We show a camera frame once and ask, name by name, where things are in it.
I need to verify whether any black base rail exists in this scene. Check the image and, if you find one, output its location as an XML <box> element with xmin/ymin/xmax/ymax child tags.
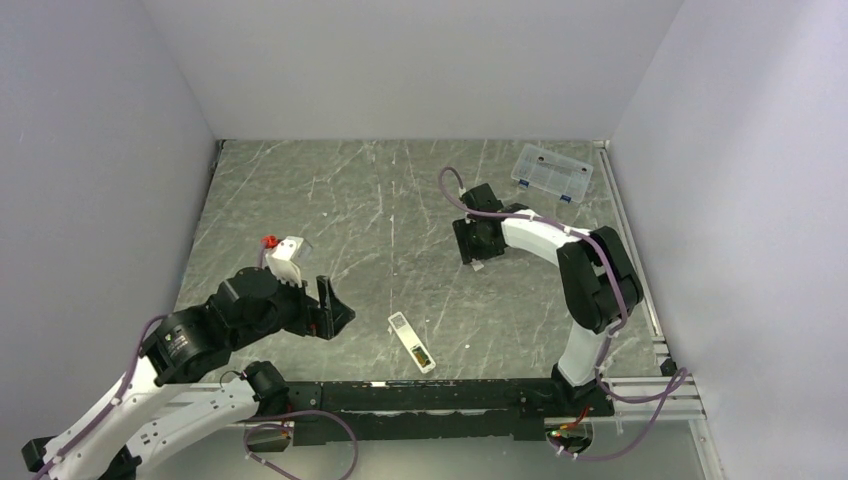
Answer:
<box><xmin>249</xmin><ymin>378</ymin><xmax>614</xmax><ymax>446</ymax></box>

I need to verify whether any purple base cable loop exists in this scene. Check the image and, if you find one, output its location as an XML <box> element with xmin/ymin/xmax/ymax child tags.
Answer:
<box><xmin>243</xmin><ymin>404</ymin><xmax>360</xmax><ymax>480</ymax></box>

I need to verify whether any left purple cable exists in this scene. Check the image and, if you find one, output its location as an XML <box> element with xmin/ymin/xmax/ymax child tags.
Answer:
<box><xmin>33</xmin><ymin>313</ymin><xmax>170</xmax><ymax>480</ymax></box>

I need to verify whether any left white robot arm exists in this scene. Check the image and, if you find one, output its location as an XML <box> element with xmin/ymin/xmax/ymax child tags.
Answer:
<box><xmin>22</xmin><ymin>267</ymin><xmax>355</xmax><ymax>479</ymax></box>

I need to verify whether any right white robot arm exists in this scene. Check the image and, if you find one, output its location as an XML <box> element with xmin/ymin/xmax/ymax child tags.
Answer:
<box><xmin>448</xmin><ymin>183</ymin><xmax>644</xmax><ymax>415</ymax></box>

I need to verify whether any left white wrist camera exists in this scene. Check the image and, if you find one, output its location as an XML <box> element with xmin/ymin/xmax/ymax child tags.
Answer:
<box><xmin>258</xmin><ymin>235</ymin><xmax>313</xmax><ymax>287</ymax></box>

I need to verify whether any clear plastic organizer box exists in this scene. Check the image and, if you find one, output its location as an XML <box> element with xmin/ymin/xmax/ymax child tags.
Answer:
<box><xmin>511</xmin><ymin>144</ymin><xmax>594</xmax><ymax>203</ymax></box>

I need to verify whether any white remote control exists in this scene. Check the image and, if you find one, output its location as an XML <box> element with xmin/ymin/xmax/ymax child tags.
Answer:
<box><xmin>387</xmin><ymin>312</ymin><xmax>436</xmax><ymax>374</ymax></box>

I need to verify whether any gold green AAA battery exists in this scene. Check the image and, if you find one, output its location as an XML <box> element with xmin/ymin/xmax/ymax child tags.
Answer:
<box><xmin>412</xmin><ymin>346</ymin><xmax>431</xmax><ymax>369</ymax></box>

